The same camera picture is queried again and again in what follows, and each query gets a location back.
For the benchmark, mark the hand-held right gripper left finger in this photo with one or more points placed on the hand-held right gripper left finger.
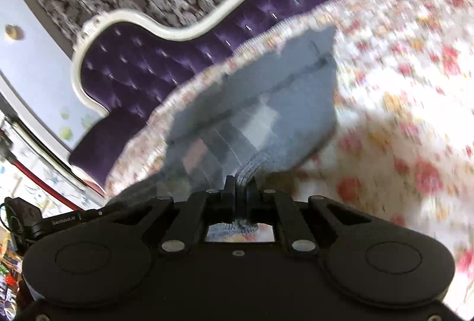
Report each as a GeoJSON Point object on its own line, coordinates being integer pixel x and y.
{"type": "Point", "coordinates": [226, 199]}

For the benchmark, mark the red pole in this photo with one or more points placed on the red pole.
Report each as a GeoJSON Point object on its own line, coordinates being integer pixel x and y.
{"type": "Point", "coordinates": [40, 182]}

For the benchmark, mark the floral blanket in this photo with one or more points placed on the floral blanket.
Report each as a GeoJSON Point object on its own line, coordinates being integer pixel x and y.
{"type": "Point", "coordinates": [400, 84]}

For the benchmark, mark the grey argyle sweater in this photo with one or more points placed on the grey argyle sweater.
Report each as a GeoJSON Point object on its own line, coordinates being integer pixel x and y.
{"type": "Point", "coordinates": [266, 95]}

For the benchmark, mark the purple tufted sofa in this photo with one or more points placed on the purple tufted sofa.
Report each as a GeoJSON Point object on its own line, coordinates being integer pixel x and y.
{"type": "Point", "coordinates": [155, 65]}

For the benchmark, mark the green wall stickers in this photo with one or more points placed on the green wall stickers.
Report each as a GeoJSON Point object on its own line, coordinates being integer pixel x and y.
{"type": "Point", "coordinates": [72, 124]}

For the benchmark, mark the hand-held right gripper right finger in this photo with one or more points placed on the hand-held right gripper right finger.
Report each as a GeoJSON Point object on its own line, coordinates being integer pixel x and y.
{"type": "Point", "coordinates": [256, 199]}

